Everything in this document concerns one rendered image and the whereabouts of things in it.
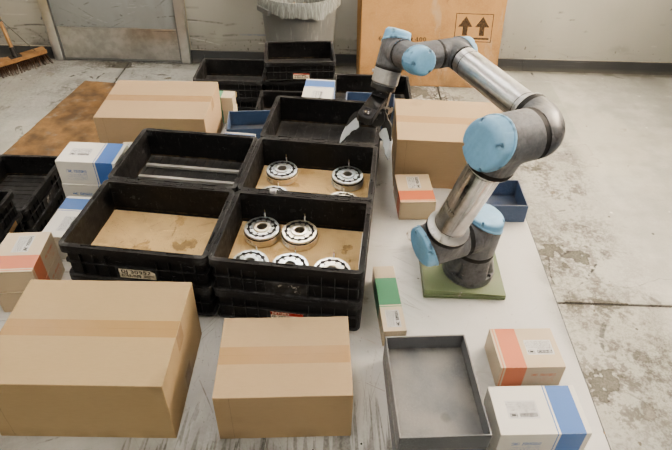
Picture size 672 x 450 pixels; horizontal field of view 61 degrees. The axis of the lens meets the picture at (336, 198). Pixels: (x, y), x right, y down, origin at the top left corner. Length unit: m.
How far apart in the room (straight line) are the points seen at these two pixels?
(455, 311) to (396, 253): 0.28
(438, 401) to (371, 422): 0.17
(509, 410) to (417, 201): 0.79
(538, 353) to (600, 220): 1.90
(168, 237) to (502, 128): 0.99
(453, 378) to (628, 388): 1.25
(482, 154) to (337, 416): 0.65
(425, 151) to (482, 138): 0.80
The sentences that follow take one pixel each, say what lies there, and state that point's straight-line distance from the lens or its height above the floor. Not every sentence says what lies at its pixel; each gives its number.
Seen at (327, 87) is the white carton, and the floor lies 0.88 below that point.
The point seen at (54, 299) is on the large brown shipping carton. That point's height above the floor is 0.90.
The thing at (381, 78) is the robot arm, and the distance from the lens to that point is 1.61.
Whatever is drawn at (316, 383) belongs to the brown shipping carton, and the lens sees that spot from 1.31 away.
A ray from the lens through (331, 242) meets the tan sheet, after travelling 1.66.
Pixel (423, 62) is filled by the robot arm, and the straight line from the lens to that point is 1.50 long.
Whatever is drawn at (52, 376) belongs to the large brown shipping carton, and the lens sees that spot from 1.40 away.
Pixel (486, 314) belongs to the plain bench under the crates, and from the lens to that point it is 1.71.
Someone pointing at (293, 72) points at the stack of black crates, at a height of 0.54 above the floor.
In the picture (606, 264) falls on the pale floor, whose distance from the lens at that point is 3.11.
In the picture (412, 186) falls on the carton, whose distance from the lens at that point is 1.99.
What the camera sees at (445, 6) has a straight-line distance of 4.35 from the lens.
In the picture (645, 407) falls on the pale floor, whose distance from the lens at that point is 2.60.
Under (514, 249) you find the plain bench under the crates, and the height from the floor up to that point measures 0.70.
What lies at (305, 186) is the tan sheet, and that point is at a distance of 1.87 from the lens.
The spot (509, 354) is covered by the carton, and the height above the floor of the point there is 0.78.
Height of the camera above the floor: 1.94
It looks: 38 degrees down
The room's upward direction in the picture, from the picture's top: 1 degrees clockwise
